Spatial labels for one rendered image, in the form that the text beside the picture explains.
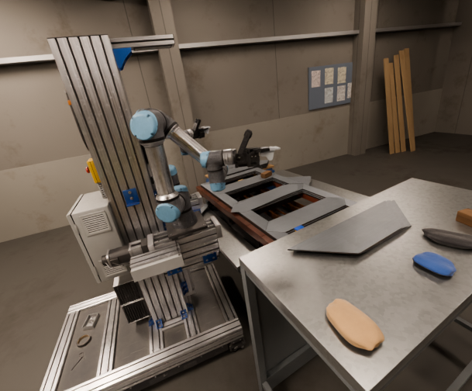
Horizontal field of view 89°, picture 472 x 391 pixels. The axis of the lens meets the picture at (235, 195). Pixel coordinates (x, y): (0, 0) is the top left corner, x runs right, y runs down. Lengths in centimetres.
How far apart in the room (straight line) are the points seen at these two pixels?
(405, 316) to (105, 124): 146
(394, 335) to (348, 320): 12
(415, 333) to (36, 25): 481
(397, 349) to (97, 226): 140
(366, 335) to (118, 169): 131
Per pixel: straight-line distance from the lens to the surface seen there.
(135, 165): 146
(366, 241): 114
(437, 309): 97
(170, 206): 119
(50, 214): 502
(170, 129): 124
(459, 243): 125
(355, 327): 80
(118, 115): 143
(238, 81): 479
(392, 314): 91
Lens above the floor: 170
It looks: 23 degrees down
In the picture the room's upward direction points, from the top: 8 degrees counter-clockwise
